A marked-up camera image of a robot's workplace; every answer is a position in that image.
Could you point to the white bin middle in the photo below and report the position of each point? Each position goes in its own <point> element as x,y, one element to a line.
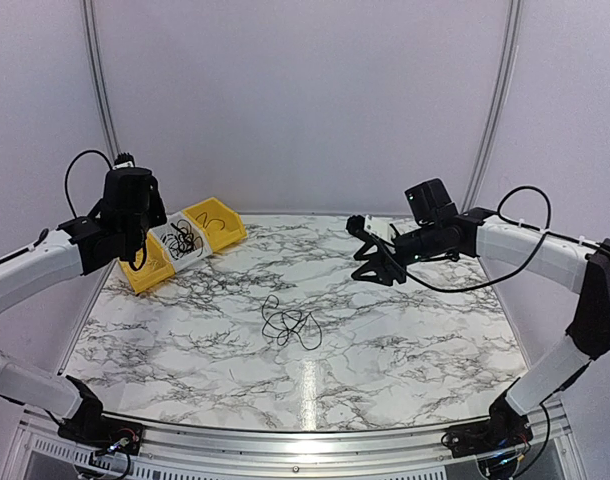
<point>184,242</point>

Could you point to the yellow bin far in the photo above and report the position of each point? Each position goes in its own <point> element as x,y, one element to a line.
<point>222,225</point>

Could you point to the yellow bin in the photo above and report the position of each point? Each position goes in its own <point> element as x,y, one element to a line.
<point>156,269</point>
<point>222,225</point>

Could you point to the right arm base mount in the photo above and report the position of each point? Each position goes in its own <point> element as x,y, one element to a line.
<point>500,431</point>

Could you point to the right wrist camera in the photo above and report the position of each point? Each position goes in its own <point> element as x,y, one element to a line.
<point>368,227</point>

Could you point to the corner aluminium post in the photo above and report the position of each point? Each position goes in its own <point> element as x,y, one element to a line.
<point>94,54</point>
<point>508,53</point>

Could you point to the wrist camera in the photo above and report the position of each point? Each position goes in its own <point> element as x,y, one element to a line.
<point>124,160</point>
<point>368,227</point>

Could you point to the yellow bin near left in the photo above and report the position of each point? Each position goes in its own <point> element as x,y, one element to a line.
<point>156,269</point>

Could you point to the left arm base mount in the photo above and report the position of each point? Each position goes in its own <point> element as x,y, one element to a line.
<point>106,434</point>

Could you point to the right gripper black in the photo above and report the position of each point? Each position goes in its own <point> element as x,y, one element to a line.
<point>384,266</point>

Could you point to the aluminium front rail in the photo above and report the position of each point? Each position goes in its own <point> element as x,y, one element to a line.
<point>177,451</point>

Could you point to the right corner aluminium post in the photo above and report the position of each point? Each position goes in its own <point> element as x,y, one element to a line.
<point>508,53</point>

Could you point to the left corner aluminium post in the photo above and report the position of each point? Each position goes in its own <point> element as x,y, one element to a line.
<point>94,54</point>

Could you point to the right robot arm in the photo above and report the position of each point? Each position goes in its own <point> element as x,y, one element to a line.
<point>445,233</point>

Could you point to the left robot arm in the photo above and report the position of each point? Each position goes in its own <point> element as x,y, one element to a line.
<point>115,228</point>

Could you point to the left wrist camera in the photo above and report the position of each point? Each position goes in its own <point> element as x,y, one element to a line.
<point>124,160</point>

